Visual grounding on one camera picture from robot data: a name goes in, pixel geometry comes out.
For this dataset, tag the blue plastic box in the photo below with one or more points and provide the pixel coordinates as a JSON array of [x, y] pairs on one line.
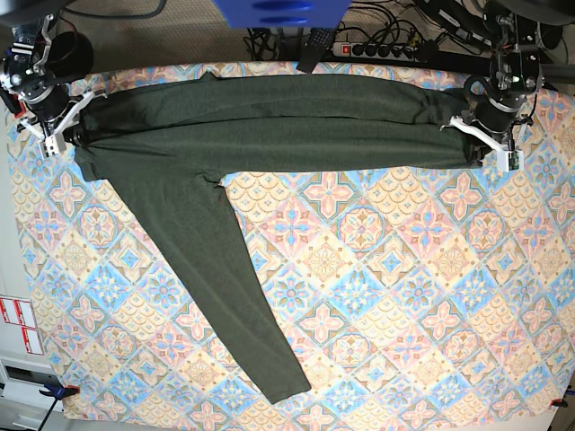
[[283, 13]]

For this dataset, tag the black remote keypad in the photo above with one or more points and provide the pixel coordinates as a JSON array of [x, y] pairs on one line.
[[318, 42]]

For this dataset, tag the white power strip red switch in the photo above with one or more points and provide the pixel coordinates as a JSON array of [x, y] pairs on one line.
[[397, 52]]

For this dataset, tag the orange clamp bottom right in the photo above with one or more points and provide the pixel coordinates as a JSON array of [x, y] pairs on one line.
[[560, 403]]

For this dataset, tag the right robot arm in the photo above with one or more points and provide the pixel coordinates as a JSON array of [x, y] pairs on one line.
[[36, 71]]

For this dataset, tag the patterned tile tablecloth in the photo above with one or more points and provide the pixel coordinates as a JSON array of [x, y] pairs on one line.
[[413, 299]]

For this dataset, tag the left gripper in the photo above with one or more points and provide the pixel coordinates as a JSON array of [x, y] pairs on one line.
[[488, 126]]

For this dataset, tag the dark green long-sleeve shirt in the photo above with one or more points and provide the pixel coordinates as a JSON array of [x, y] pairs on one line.
[[165, 149]]

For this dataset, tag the blue clamp bottom left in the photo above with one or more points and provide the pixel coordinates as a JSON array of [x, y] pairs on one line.
[[56, 393]]

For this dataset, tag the red white label stickers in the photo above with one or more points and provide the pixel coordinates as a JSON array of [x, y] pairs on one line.
[[20, 321]]

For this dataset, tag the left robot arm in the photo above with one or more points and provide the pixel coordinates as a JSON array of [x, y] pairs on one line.
[[516, 72]]

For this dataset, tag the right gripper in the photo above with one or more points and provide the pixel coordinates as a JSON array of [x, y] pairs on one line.
[[55, 115]]

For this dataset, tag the black round stool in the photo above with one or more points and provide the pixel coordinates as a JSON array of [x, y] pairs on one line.
[[70, 57]]

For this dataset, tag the white cabinet drawer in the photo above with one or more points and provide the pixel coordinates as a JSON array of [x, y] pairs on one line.
[[23, 407]]

